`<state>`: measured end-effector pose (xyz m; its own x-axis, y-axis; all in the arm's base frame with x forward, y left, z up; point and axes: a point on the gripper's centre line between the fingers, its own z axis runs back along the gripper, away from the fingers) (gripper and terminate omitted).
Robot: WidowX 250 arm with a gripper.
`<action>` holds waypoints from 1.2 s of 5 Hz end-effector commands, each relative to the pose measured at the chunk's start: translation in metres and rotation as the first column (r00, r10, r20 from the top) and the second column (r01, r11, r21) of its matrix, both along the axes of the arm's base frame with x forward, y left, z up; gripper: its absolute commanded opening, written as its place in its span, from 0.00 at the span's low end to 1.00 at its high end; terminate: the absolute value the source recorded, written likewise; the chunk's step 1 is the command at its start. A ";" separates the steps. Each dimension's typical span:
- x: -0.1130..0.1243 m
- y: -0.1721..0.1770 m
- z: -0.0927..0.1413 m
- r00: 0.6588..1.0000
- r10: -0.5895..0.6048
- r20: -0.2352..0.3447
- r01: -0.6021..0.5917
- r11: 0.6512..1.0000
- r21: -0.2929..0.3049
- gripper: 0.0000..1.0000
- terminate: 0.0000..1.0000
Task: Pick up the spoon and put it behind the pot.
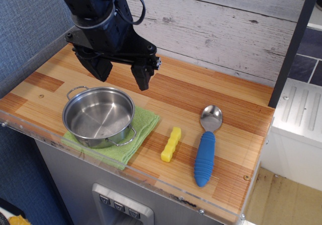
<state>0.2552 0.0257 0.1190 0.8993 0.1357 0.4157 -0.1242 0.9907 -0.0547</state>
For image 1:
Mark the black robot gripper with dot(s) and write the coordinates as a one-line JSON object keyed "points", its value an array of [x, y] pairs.
{"points": [[111, 38]]}

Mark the blue handled metal spoon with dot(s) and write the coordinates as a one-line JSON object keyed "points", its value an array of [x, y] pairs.
{"points": [[211, 120]]}

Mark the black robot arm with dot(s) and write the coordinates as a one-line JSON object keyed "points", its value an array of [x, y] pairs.
{"points": [[96, 9]]}

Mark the stainless steel pot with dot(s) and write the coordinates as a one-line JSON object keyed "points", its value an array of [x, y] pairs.
{"points": [[99, 117]]}

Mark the green folded cloth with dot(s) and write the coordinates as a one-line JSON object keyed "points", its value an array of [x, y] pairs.
{"points": [[144, 122]]}

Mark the yellow corn toy piece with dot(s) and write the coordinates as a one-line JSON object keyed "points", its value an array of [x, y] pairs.
{"points": [[170, 147]]}

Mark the clear acrylic table guard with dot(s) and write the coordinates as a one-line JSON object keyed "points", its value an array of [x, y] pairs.
{"points": [[74, 175]]}

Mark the silver dispenser button panel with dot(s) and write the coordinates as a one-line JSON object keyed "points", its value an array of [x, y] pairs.
{"points": [[115, 208]]}

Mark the yellow object bottom left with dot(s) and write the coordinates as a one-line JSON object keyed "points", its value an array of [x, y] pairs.
{"points": [[18, 220]]}

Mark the white ridged appliance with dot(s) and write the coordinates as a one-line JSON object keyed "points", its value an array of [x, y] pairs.
{"points": [[293, 146]]}

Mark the dark right frame post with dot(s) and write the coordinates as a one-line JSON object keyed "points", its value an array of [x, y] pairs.
{"points": [[298, 34]]}

